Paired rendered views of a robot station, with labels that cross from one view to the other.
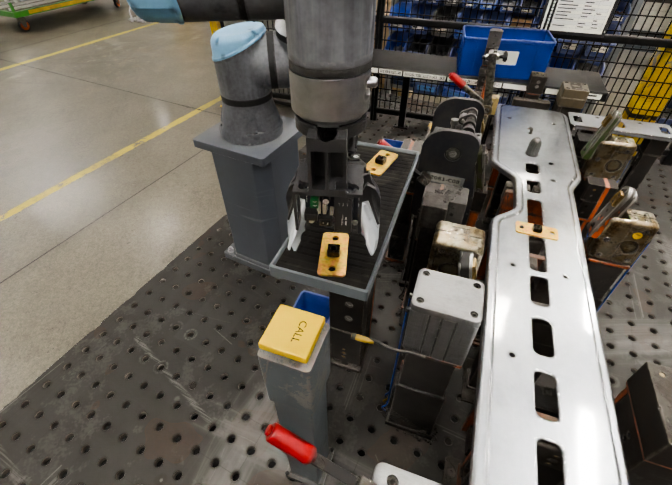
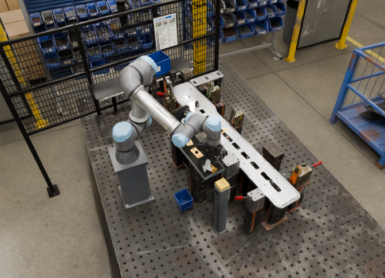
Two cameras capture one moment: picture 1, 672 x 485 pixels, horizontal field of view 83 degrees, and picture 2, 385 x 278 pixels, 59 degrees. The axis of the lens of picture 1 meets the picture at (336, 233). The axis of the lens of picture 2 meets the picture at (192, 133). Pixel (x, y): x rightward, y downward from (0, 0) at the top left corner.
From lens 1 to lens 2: 1.54 m
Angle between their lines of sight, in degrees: 35
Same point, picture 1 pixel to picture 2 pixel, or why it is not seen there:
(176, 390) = (169, 249)
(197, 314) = (145, 231)
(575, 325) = (247, 148)
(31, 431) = not seen: outside the picture
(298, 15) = (215, 134)
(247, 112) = (133, 150)
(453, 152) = not seen: hidden behind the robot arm
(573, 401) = (259, 163)
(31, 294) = not seen: outside the picture
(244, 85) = (132, 143)
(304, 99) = (215, 143)
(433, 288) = (227, 160)
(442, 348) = (234, 171)
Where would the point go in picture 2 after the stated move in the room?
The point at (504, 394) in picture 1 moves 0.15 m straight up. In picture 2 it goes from (249, 171) to (251, 154)
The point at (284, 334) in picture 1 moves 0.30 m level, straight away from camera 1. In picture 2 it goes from (222, 184) to (174, 167)
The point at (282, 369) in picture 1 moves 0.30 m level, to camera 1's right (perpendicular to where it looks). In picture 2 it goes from (226, 191) to (255, 159)
